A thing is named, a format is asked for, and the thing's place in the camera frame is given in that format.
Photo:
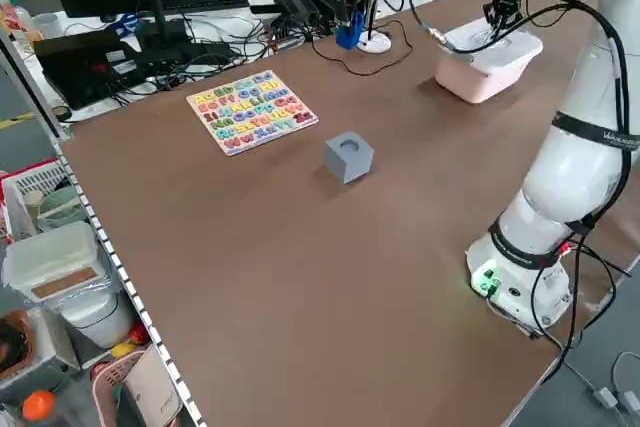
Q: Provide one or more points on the white bin lid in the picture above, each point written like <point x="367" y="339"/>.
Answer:
<point x="510" y="49"/>

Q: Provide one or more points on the blue toy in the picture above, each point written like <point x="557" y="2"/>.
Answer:
<point x="346" y="39"/>

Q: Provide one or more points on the grey block with round hole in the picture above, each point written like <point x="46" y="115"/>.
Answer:
<point x="350" y="159"/>

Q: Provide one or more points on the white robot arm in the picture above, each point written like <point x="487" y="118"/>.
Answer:
<point x="565" y="172"/>

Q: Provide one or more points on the pink plastic bin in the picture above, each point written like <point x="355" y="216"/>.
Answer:
<point x="475" y="87"/>

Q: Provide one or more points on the red toy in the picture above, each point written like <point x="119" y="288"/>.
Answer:
<point x="139" y="333"/>

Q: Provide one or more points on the yellow toy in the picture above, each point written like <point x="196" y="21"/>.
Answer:
<point x="122" y="350"/>

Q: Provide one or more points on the black keyboard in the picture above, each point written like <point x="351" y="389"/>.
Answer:
<point x="220" y="1"/>

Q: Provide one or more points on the colourful alphabet puzzle board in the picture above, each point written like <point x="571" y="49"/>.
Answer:
<point x="252" y="112"/>

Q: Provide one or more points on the black flat device box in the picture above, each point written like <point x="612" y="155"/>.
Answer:
<point x="75" y="72"/>

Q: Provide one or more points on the white cup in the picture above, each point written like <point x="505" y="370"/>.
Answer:
<point x="47" y="27"/>

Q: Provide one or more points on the dark tape roll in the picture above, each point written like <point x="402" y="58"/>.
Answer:
<point x="52" y="113"/>

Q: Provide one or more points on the clear bottle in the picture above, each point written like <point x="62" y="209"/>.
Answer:
<point x="12" y="17"/>

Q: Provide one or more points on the green bowl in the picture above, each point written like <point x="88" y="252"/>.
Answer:
<point x="60" y="207"/>

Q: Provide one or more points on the white slotted basket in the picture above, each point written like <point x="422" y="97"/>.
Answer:
<point x="25" y="182"/>

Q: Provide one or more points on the white container with brown label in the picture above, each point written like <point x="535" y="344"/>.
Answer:
<point x="50" y="252"/>

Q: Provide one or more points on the white round pot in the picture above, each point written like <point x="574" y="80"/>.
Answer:
<point x="100" y="319"/>

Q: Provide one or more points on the pink slotted basket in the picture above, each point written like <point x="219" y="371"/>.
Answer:
<point x="107" y="382"/>

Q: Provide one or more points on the orange ball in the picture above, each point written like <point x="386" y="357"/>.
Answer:
<point x="39" y="404"/>

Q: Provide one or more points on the white perforated shelf rail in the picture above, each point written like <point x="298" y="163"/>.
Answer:
<point x="129" y="284"/>

